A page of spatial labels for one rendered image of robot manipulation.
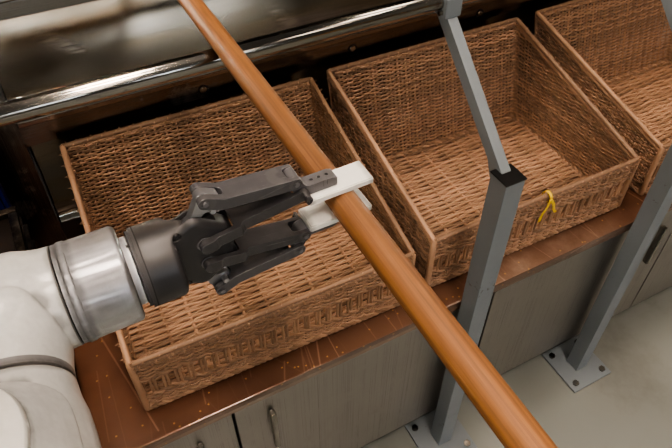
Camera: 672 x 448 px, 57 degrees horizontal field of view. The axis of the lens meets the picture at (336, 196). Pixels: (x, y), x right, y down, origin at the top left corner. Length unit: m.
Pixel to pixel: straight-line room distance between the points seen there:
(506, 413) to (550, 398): 1.46
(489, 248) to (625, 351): 1.04
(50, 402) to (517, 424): 0.32
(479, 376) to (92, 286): 0.31
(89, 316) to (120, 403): 0.71
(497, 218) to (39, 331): 0.76
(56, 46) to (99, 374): 0.61
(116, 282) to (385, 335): 0.80
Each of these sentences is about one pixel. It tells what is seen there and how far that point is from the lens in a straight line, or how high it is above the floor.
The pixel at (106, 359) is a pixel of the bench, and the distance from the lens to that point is 1.30.
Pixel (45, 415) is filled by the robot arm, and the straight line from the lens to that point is 0.46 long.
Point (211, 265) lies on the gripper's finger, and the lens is 0.58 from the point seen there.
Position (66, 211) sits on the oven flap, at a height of 0.69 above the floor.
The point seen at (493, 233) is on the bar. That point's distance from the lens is 1.10.
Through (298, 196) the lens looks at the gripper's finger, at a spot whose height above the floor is 1.23.
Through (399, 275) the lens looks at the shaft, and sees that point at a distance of 0.54.
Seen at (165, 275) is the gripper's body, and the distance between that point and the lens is 0.55.
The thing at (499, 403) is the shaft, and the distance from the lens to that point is 0.49.
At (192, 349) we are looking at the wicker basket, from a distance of 1.11.
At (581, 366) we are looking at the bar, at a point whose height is 0.02.
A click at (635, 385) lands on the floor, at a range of 2.05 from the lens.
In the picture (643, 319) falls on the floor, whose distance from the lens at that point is 2.20.
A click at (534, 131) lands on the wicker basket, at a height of 0.60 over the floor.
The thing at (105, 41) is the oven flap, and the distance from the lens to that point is 1.27.
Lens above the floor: 1.63
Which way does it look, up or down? 44 degrees down
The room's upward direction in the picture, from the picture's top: straight up
